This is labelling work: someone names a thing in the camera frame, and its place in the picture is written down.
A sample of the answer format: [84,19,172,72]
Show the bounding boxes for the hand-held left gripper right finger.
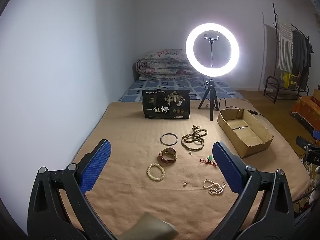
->
[212,141,295,240]

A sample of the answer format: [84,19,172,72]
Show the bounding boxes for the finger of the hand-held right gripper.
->
[296,135,312,153]

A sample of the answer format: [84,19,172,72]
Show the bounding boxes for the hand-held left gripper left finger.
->
[27,139,112,240]

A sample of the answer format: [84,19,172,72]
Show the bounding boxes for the jade pendant red cord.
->
[199,155,219,167]

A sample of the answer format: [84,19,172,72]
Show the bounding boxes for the pearl necklace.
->
[203,179,227,195]

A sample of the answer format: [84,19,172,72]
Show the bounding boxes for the cardboard box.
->
[217,108,274,158]

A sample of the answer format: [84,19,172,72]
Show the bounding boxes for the brown bead necklace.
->
[181,125,208,153]

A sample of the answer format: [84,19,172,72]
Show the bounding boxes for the white bead bracelet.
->
[147,163,166,181]

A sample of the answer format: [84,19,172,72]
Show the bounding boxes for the brown strap wristwatch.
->
[159,147,177,164]

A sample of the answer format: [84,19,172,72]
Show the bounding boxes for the metal bangle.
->
[160,133,179,146]

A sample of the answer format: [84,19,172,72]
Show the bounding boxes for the orange box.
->
[290,96,320,128]

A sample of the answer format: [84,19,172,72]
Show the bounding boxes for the yellow box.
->
[282,72,299,88]

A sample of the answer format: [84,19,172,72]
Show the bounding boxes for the black clothes rack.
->
[264,3,313,103]

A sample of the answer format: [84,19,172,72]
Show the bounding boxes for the dark hanging clothes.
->
[291,30,314,90]

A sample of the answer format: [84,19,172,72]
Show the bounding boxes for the black snack bag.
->
[142,89,191,120]

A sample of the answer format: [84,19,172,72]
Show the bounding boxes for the white striped hanging garment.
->
[276,17,293,72]

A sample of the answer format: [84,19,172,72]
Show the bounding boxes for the folded floral quilt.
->
[136,49,200,81]

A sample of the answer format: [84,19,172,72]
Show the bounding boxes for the metal phone holder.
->
[204,32,221,68]

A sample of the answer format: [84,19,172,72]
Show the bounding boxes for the black ring light cable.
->
[190,94,264,117]

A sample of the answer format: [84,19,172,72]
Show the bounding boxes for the white ring light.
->
[185,23,240,76]

